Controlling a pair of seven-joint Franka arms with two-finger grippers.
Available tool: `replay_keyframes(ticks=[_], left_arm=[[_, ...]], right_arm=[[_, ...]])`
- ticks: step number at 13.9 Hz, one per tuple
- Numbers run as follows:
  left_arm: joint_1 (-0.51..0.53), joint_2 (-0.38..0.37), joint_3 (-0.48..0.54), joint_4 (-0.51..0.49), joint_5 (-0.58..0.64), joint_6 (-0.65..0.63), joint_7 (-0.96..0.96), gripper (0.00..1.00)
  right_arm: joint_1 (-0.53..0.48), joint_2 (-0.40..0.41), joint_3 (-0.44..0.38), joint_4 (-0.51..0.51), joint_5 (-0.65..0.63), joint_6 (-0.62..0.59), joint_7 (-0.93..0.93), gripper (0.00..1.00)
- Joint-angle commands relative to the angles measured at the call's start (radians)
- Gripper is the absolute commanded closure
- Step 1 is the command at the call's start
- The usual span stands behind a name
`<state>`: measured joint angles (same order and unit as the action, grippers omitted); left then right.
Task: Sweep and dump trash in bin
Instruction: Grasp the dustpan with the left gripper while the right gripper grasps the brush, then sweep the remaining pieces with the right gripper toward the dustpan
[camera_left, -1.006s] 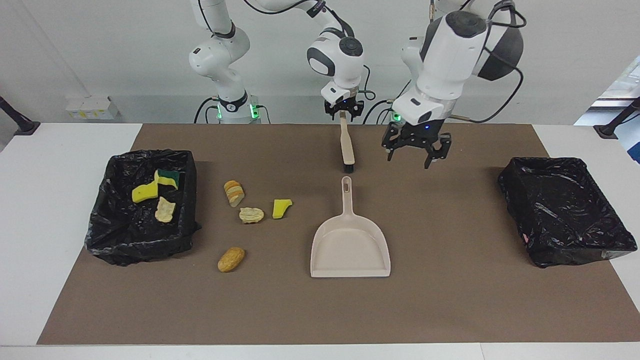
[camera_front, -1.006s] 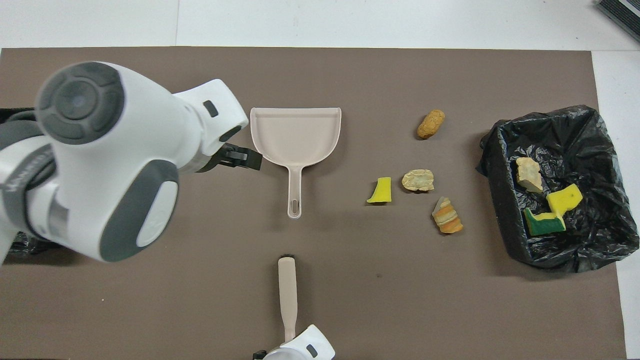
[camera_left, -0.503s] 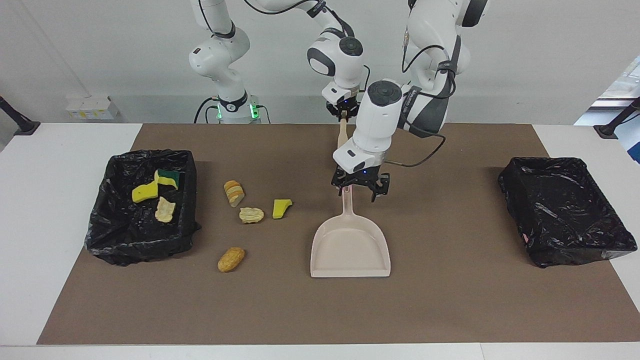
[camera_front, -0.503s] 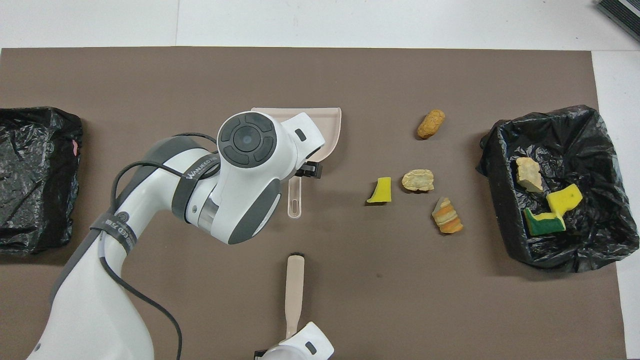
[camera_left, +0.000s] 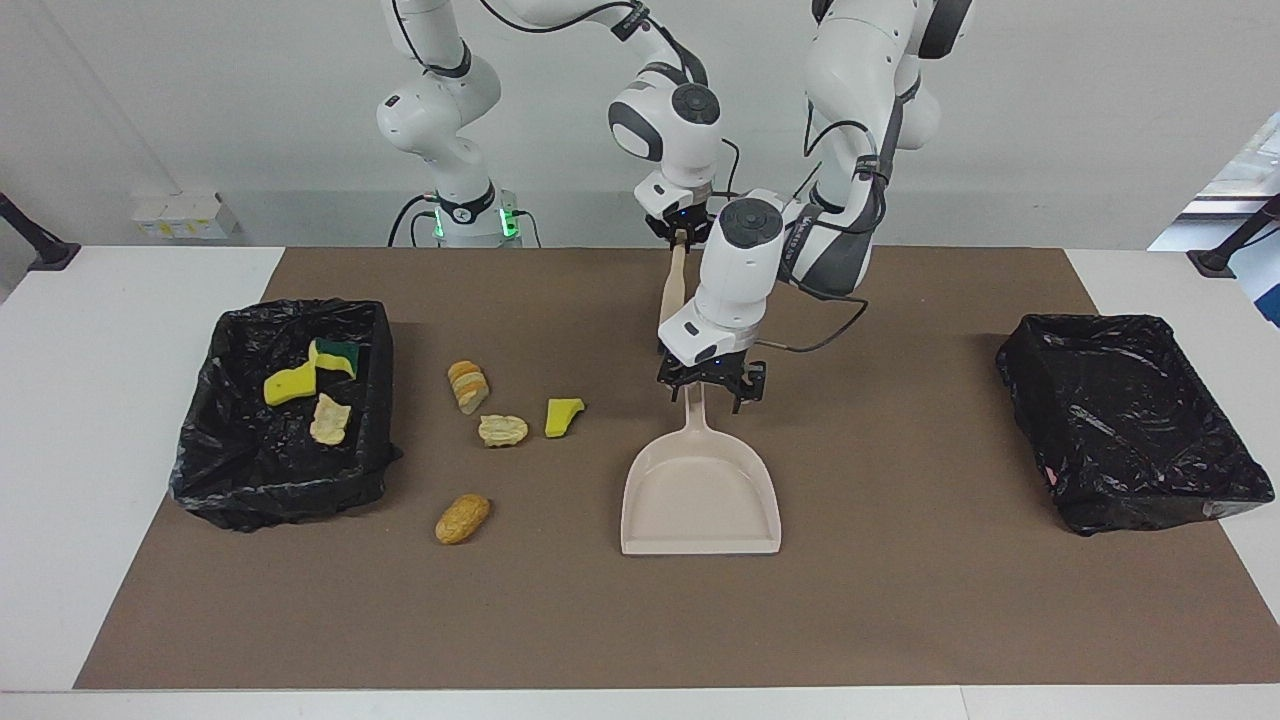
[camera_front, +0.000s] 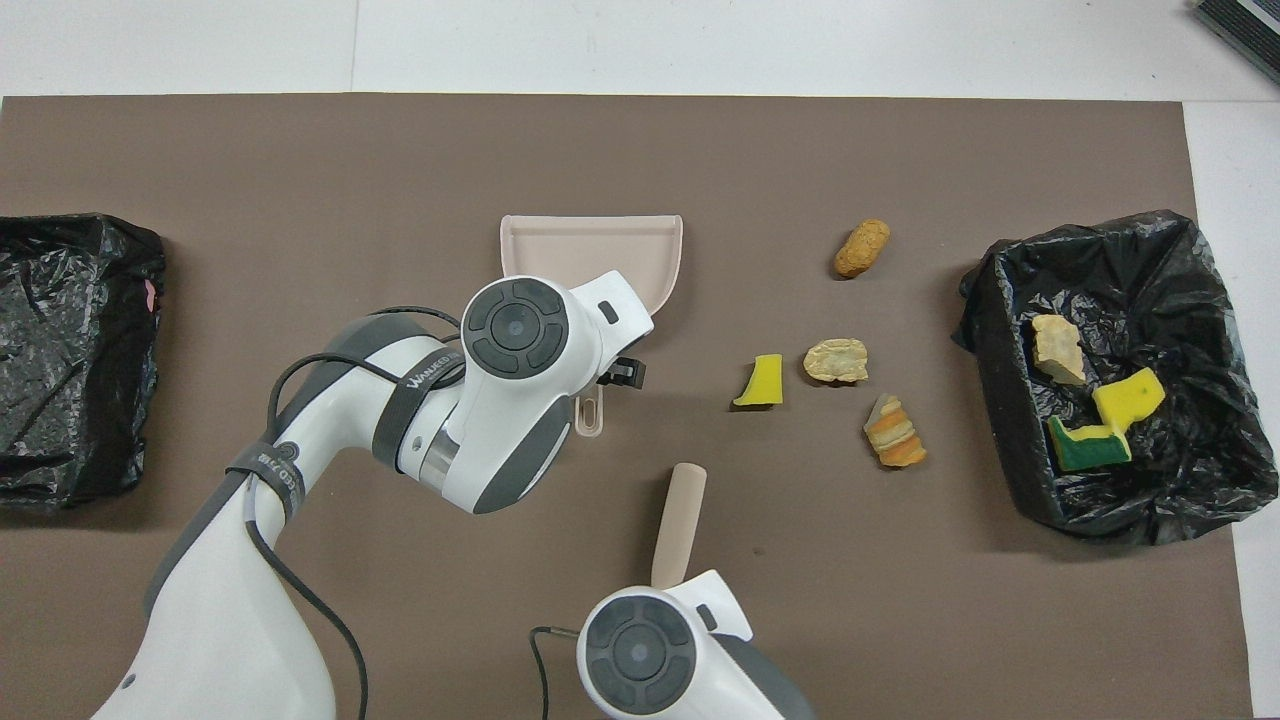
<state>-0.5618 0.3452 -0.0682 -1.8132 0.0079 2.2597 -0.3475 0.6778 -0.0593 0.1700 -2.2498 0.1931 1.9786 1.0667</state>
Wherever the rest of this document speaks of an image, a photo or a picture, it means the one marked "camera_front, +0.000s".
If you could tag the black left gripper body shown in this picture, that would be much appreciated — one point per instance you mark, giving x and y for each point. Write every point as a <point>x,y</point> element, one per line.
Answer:
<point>627,373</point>

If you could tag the beige plastic dustpan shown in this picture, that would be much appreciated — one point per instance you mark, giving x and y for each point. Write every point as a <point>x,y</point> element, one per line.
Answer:
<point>590,245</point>

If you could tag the small yellow sponge wedge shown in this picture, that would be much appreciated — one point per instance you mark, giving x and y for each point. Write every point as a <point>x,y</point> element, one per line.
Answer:
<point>765,380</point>

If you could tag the beige hand brush black bristles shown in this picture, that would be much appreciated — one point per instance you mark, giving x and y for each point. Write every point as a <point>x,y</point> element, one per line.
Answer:
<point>680,520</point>

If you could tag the pale foam scrap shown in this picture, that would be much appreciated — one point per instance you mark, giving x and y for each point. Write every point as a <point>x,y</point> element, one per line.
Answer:
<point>836,360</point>
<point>1058,348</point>

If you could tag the brown potato shaped scrap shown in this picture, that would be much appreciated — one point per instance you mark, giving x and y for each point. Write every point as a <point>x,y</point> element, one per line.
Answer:
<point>860,250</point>

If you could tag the orange striped foam scrap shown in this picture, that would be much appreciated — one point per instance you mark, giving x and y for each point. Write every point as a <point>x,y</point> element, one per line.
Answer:
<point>893,432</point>

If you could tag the yellow green sponge piece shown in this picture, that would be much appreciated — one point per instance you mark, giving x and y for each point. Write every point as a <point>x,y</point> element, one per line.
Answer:
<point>1085,450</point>
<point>1130,397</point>

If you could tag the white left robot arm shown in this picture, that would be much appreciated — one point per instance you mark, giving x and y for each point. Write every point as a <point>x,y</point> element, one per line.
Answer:
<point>500,420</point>

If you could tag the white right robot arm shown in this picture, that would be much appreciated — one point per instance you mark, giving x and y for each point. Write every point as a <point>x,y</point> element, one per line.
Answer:
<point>640,655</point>

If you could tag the black bag lined bin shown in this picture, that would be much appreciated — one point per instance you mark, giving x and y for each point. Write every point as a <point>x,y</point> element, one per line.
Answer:
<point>1010,300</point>

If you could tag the black bag bin pink mark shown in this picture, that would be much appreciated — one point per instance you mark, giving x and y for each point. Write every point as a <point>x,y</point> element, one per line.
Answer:
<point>70,380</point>

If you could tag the large brown table mat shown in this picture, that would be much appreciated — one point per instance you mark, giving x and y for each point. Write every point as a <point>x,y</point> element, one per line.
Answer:
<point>300,160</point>

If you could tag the dark ribbed device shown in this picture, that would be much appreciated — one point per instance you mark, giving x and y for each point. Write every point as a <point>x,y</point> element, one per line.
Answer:
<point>1250,25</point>

